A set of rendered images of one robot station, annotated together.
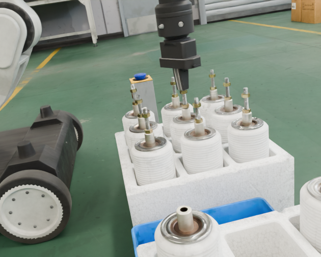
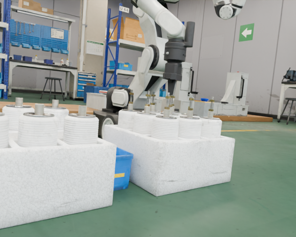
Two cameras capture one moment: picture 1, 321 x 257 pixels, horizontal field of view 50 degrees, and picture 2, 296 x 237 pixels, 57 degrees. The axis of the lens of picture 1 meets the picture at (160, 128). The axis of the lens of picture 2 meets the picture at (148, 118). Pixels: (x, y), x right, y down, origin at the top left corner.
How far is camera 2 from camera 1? 106 cm
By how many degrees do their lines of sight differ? 61
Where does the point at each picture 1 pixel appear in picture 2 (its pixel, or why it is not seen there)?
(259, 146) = (156, 129)
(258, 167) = (144, 138)
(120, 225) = not seen: hidden behind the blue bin
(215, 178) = (128, 134)
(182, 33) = (167, 58)
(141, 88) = (198, 106)
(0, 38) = (144, 59)
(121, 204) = not seen: hidden behind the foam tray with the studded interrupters
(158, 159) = (120, 115)
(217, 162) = (140, 130)
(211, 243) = (45, 110)
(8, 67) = (143, 73)
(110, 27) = not seen: outside the picture
